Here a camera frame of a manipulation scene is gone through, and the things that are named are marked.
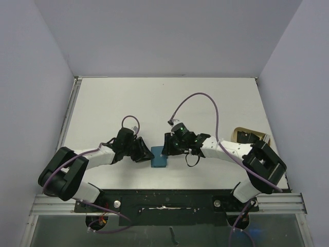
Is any beige oval card tray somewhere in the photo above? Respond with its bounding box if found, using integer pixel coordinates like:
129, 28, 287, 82
231, 127, 271, 145

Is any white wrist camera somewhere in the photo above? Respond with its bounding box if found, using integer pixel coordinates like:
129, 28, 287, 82
168, 118, 180, 126
131, 126, 139, 133

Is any aluminium front rail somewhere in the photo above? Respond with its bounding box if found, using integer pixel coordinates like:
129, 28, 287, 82
20, 193, 313, 246

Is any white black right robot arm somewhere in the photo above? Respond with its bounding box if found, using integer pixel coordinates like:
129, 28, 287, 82
162, 122, 287, 210

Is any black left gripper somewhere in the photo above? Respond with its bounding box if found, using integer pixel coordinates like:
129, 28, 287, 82
123, 137, 153, 162

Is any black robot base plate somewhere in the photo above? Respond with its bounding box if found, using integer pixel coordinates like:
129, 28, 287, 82
73, 190, 259, 230

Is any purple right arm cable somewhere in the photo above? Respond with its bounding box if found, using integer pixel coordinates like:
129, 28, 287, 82
168, 92, 283, 247

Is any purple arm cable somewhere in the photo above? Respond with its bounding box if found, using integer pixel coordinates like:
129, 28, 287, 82
168, 92, 283, 247
42, 116, 133, 234

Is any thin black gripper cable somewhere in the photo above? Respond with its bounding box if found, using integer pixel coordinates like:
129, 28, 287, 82
186, 153, 201, 167

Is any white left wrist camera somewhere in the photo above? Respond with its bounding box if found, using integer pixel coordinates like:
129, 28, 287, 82
131, 126, 139, 133

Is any aluminium left side rail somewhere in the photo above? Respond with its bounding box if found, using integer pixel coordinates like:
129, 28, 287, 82
55, 77, 83, 153

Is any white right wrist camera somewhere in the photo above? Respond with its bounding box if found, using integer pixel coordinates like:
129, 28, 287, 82
168, 118, 180, 126

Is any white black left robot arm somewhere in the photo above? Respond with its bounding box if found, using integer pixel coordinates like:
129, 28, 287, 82
38, 128, 154, 211

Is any stack of credit cards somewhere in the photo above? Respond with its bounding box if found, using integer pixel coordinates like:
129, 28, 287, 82
236, 131, 260, 144

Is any aluminium rail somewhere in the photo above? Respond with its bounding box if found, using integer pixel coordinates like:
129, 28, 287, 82
55, 77, 83, 153
20, 193, 313, 246

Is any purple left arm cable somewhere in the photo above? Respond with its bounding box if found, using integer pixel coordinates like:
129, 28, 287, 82
42, 116, 133, 234

